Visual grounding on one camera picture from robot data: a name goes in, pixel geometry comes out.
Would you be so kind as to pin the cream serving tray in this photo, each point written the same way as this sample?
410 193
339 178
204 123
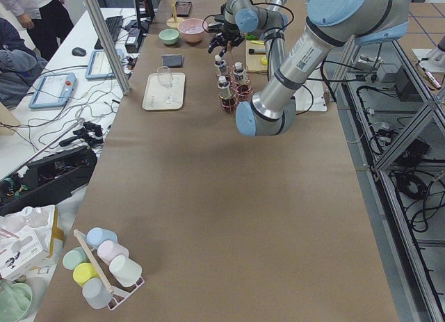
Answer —
159 98

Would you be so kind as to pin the yellow cup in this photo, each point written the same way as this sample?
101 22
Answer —
84 272

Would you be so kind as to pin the tea bottle in basket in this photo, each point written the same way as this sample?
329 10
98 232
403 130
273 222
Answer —
240 77

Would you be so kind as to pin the light blue cup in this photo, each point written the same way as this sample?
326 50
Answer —
97 235

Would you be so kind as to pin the grey folded cloth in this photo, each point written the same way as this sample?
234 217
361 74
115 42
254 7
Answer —
172 60

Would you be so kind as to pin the white cup rack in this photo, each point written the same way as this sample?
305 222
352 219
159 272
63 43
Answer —
120 294

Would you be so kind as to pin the white cup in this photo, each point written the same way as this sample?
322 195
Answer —
126 271

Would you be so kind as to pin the green bowl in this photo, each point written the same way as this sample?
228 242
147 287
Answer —
169 36

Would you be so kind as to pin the tea bottle white label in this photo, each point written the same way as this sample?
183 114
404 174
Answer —
225 93

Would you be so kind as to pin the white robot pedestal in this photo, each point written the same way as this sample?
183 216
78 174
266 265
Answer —
310 97

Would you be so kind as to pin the yellow plastic knife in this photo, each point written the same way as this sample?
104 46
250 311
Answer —
257 42

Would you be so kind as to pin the wine glass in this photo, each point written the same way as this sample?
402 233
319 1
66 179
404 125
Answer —
165 79

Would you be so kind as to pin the grey cup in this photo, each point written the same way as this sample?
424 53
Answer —
96 294

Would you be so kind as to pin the wooden cup tree stand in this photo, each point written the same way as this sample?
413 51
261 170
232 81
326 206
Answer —
180 9

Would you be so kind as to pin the blue teach pendant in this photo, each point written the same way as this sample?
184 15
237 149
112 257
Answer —
99 67
54 90

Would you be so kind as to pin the steel muddler black tip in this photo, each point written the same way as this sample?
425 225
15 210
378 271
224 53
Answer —
252 51

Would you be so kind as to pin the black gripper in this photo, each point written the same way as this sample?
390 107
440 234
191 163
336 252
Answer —
229 32

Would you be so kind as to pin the bamboo cutting board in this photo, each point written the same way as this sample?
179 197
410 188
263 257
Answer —
253 62

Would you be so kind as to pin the copper wire bottle basket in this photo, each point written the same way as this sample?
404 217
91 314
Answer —
239 97

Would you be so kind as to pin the pink bowl with ice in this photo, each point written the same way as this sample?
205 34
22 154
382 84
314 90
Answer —
192 30

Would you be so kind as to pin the green cup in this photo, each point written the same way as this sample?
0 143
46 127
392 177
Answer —
74 257

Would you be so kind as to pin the pink cup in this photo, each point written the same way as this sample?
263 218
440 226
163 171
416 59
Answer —
108 250

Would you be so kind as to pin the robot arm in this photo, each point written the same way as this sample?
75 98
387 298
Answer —
242 17
329 24

